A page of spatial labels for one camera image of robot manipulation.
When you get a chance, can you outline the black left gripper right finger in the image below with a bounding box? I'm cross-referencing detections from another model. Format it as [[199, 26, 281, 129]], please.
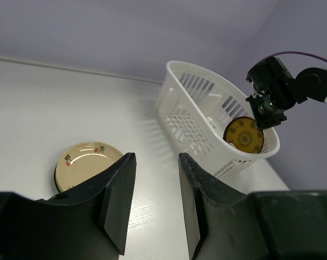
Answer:
[[178, 153, 247, 259]]

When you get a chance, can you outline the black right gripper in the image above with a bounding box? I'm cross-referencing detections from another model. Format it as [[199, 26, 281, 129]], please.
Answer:
[[246, 56, 296, 130]]

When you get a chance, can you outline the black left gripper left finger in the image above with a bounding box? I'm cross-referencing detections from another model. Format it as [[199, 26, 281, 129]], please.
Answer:
[[34, 153, 137, 255]]

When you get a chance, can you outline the beige plate with calligraphy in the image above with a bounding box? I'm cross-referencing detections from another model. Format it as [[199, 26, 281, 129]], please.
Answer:
[[56, 141, 124, 192]]

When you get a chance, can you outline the cream plate dark rim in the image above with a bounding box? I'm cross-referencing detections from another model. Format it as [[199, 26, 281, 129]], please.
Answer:
[[53, 165, 61, 193]]

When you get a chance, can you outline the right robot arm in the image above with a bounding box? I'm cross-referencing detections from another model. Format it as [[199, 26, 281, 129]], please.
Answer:
[[246, 56, 327, 130]]

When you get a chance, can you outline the white plastic dish rack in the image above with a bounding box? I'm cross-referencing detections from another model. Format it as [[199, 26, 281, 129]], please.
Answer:
[[156, 61, 280, 180]]

